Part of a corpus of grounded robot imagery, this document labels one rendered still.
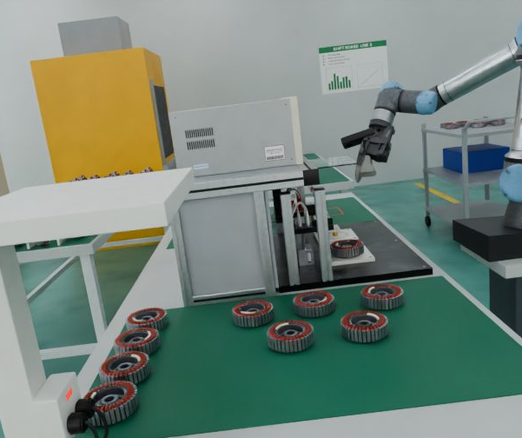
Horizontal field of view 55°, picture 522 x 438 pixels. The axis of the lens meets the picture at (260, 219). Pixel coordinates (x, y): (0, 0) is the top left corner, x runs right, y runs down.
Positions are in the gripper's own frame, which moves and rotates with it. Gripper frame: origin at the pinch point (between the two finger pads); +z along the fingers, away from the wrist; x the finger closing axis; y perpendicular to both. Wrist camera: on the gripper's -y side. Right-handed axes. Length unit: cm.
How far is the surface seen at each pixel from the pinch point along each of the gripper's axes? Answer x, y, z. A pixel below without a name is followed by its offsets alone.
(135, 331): -44, -28, 68
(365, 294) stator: -18.4, 18.9, 38.1
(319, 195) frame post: -21.0, -1.8, 14.9
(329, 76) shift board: 406, -220, -278
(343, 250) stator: 4.9, 2.0, 23.7
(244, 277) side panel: -18, -17, 44
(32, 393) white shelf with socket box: -88, -10, 77
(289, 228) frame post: -19.5, -7.9, 26.3
